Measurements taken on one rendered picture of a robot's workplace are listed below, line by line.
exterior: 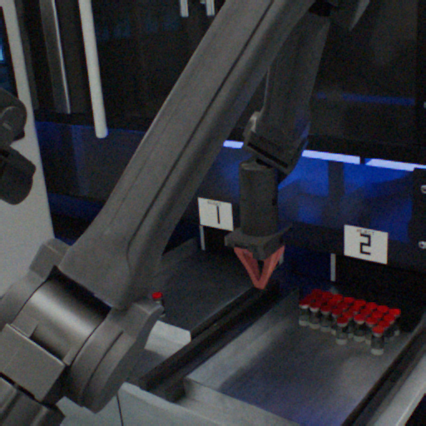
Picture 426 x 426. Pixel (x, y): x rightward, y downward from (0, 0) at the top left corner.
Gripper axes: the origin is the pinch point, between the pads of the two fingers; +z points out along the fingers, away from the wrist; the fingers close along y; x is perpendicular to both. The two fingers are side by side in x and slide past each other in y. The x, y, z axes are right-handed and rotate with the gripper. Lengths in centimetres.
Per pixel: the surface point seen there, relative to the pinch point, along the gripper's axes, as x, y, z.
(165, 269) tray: 36.7, 21.7, 15.4
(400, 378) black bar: -23.5, 2.6, 12.2
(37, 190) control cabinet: 75, 20, 2
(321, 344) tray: -7.3, 8.8, 14.3
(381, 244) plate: -12.6, 21.8, -0.7
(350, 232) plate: -6.4, 22.2, -1.6
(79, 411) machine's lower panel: 85, 31, 83
